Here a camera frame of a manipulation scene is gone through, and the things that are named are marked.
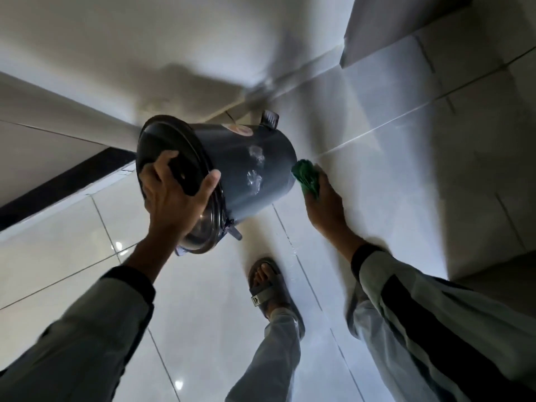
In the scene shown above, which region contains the person's right hand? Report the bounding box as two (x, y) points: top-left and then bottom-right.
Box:
(304, 165), (350, 244)

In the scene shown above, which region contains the person's left hand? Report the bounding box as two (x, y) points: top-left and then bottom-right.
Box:
(138, 150), (222, 249)

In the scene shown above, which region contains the green cleaning cloth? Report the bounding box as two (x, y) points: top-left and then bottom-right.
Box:
(291, 159), (321, 200)

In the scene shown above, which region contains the dark grey pedal bin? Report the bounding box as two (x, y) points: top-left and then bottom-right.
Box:
(136, 110), (298, 257)

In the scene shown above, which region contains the person's left forearm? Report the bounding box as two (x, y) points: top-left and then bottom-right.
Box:
(0, 232), (181, 402)

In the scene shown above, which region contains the person's right forearm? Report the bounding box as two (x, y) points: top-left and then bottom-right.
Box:
(329, 228), (536, 402)

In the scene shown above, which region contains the person's foot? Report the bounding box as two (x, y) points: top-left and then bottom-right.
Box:
(252, 263), (280, 318)

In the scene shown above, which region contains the grey slide sandal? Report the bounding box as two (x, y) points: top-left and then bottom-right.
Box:
(248, 258), (306, 340)

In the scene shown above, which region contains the person's leg in grey trousers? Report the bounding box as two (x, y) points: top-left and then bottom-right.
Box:
(225, 307), (302, 402)

